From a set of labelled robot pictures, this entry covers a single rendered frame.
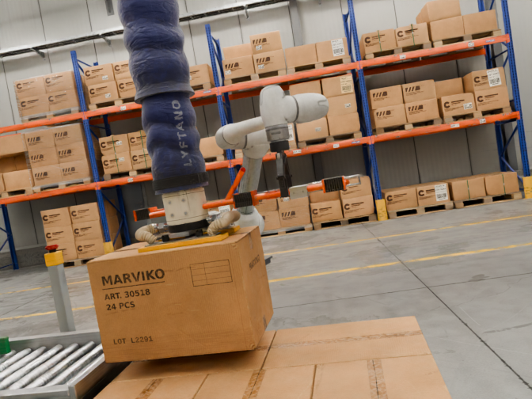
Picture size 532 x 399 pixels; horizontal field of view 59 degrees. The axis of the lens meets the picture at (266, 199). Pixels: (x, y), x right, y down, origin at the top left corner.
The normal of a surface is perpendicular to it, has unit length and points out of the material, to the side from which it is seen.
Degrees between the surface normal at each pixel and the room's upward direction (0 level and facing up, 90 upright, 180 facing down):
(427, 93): 91
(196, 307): 90
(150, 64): 90
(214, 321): 90
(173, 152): 72
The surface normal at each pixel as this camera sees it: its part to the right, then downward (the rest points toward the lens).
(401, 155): -0.08, 0.07
